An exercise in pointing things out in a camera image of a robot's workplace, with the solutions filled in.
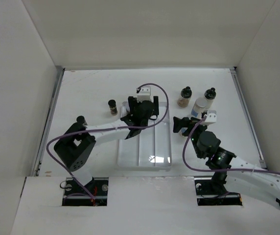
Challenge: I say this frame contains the white divided organizer tray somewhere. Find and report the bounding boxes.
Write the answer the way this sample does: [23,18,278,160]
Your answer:
[117,102,172,171]

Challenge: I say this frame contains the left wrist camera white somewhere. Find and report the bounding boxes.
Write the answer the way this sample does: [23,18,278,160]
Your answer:
[137,86,151,102]

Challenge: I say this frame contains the white cap blue label jar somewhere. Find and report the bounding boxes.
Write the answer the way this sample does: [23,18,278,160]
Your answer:
[190,97,207,118]

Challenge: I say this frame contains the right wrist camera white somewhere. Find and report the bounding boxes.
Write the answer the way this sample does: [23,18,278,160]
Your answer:
[202,110,217,125]

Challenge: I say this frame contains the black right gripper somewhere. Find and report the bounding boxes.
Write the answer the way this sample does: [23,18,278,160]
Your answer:
[173,116,210,158]

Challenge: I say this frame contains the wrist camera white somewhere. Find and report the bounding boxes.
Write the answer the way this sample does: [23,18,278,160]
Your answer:
[137,86,151,102]
[202,110,217,125]

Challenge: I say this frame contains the black stopper jar brown contents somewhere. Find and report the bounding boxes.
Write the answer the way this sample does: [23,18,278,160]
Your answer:
[177,86,192,108]

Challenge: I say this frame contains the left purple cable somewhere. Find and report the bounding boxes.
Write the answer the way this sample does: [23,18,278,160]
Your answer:
[46,83,170,205]

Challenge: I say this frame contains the black stopper jar white contents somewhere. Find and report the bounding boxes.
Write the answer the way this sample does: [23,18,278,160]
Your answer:
[204,88,216,110]

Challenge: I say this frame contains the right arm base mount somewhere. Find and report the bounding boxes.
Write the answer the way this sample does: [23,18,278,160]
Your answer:
[194,173,242,206]

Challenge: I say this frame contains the black cap spice bottle left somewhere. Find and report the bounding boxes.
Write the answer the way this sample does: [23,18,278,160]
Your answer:
[76,116,87,126]

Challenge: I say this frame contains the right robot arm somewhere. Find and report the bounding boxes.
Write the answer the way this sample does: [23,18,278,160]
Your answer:
[173,115,280,210]

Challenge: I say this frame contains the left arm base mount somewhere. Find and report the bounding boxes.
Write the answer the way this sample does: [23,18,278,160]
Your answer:
[59,178,109,207]

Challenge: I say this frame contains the black cap red label bottle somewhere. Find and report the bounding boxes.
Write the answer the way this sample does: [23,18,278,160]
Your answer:
[108,99,117,116]

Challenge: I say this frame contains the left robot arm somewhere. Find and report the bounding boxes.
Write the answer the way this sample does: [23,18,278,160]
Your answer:
[53,96,159,195]

